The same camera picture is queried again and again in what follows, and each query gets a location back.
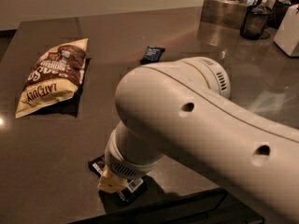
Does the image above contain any black chocolate rxbar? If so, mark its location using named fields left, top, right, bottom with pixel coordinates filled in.
left=88, top=155, right=148, bottom=205

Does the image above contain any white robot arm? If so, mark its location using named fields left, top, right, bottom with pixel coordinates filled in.
left=105, top=57, right=299, bottom=224

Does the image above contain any blue blueberry rxbar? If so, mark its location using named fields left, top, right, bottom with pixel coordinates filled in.
left=140, top=46, right=165, bottom=64

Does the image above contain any brown and cream chip bag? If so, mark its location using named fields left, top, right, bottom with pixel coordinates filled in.
left=15, top=38, right=89, bottom=119

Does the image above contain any steel snack stand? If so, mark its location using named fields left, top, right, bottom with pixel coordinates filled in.
left=200, top=0, right=265, bottom=30

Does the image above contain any black mesh utensil holder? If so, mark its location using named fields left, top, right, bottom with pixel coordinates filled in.
left=239, top=6, right=272, bottom=40

